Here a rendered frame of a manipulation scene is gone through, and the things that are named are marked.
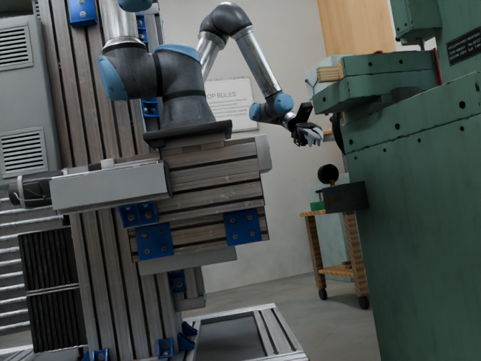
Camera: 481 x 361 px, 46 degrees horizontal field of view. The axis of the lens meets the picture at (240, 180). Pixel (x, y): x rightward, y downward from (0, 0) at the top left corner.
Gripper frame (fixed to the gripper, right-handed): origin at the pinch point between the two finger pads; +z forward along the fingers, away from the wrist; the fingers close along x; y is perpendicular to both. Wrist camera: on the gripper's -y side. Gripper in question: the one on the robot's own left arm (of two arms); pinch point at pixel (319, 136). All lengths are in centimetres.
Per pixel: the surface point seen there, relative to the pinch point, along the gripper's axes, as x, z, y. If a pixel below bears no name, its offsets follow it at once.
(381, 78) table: 7, 43, -33
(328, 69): 21, 38, -35
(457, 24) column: -1, 60, -50
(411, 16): 8, 53, -51
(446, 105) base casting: 10, 73, -34
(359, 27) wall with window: -152, -215, 2
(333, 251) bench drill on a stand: -91, -123, 140
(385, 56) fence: 5, 41, -38
